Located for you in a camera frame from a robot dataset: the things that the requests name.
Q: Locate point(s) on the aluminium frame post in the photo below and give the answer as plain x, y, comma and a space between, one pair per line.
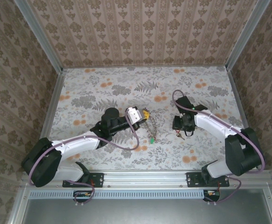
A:
245, 35
39, 37

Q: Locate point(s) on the grey metal panel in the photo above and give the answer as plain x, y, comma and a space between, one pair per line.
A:
145, 212

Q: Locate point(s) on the green tag key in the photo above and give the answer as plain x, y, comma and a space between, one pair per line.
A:
152, 141

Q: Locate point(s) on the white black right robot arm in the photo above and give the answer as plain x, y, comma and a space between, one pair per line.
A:
210, 122

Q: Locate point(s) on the wide aluminium base rail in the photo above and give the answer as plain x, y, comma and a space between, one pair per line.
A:
145, 178

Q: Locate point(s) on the thin aluminium frame rail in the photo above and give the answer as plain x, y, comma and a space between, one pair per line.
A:
54, 100
145, 67
237, 98

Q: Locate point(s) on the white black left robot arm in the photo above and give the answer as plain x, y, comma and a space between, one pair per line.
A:
80, 144

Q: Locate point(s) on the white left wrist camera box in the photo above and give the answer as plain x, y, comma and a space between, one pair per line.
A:
134, 115

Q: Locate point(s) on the floral table cover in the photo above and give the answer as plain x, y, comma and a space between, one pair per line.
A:
136, 81

